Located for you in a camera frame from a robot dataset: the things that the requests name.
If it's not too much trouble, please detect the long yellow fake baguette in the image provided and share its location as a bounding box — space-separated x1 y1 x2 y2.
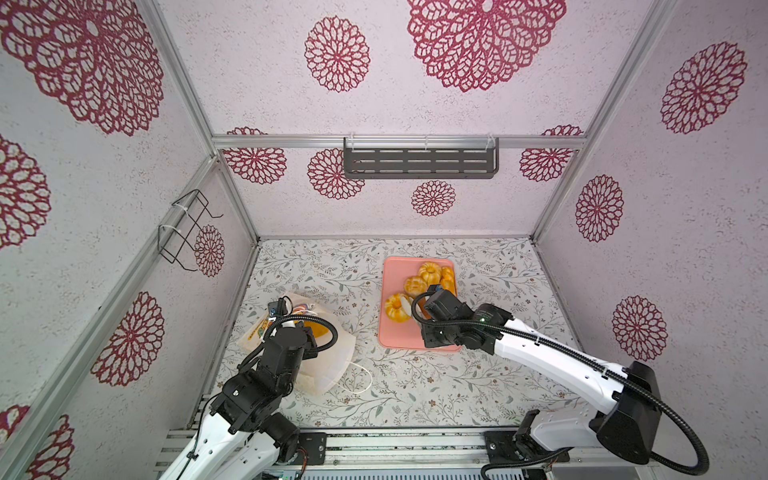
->
304 321 329 339

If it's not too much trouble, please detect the orange fake bread roll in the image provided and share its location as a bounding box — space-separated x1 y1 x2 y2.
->
404 276 429 298

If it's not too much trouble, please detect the pink plastic tray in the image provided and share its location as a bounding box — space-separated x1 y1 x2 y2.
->
377 256 463 353

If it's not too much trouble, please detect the yellow fluted fake cake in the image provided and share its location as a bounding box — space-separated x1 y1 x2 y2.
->
418 262 442 286
384 293 413 323

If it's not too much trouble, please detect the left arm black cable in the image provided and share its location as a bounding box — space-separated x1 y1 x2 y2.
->
239 313 340 373

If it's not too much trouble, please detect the round fake bread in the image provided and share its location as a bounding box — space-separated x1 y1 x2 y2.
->
416 298 431 320

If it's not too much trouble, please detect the white printed paper bag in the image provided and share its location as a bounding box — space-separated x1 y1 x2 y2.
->
239 292 374 396

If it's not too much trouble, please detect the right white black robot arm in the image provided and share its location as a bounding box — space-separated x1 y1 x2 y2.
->
412 285 661 464

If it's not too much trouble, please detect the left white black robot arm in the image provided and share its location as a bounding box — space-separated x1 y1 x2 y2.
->
161 315 338 479

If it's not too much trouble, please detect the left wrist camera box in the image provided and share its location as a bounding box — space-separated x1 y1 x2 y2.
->
267 297 289 319

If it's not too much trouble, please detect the black wire wall rack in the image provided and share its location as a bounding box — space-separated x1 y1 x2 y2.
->
156 188 223 273

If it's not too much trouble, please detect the grey slotted wall shelf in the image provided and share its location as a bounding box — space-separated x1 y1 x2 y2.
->
342 138 499 180

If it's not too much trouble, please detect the yellow twisted fake bread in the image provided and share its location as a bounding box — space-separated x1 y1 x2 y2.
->
440 266 457 296

